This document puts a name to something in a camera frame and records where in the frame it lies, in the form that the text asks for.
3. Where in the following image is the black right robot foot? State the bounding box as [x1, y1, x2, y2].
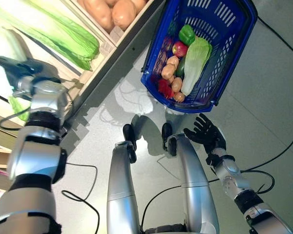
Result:
[162, 122, 173, 152]

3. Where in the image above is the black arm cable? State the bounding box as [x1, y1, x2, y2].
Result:
[61, 162, 100, 234]
[206, 124, 293, 195]

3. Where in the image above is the red apple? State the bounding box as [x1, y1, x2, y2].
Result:
[172, 41, 188, 57]

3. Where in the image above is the black left robot foot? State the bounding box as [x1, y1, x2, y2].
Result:
[123, 123, 137, 164]

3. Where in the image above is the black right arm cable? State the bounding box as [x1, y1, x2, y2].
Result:
[206, 124, 293, 195]

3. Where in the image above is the green bell pepper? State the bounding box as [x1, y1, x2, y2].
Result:
[178, 24, 196, 46]

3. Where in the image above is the dark green cucumber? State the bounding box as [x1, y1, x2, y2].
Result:
[175, 57, 186, 78]

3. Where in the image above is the red pepper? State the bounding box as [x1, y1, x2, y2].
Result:
[157, 78, 174, 99]

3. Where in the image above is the silver right robot leg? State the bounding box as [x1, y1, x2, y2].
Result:
[167, 133, 220, 234]

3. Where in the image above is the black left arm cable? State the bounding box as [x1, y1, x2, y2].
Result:
[61, 162, 100, 234]

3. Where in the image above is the dark robot waist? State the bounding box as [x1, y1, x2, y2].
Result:
[143, 223, 186, 234]

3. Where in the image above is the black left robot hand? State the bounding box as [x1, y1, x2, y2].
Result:
[0, 51, 62, 86]

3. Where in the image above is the wooden display shelf frame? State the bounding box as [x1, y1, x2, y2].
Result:
[0, 0, 168, 191]

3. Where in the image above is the blue plastic shopping basket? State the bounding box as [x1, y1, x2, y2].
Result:
[140, 0, 258, 114]

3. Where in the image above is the black floor cable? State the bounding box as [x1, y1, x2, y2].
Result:
[256, 17, 293, 63]

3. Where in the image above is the black robot foot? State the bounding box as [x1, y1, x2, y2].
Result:
[162, 122, 173, 152]
[123, 123, 137, 164]

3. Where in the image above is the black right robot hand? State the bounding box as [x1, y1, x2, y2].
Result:
[183, 113, 227, 156]

